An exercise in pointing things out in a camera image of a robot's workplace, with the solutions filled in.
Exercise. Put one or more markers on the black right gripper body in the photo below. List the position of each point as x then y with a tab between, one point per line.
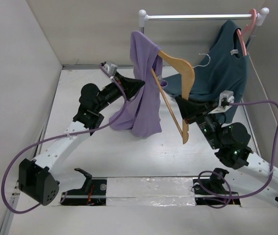
209	127

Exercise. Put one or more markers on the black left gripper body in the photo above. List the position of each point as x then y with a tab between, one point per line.
110	93

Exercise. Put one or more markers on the purple t shirt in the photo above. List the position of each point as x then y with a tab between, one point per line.
141	115

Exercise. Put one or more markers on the wooden clothes hanger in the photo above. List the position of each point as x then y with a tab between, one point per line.
186	70

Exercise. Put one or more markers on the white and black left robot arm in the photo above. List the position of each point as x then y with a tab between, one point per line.
38	178

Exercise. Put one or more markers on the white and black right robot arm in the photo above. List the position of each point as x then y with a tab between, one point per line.
258	168

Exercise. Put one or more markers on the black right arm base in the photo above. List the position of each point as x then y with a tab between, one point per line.
212	183

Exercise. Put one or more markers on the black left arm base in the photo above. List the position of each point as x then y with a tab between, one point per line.
91	193

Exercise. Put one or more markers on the dark teal t shirt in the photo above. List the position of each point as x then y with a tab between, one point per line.
224	69

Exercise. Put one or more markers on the white and silver clothes rack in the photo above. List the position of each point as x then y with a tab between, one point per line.
257	18

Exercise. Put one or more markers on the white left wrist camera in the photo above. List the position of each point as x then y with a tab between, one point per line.
108	68

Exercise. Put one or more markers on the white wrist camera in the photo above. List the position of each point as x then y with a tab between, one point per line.
225	99
108	68

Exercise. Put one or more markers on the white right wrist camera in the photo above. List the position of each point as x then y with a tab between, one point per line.
225	99

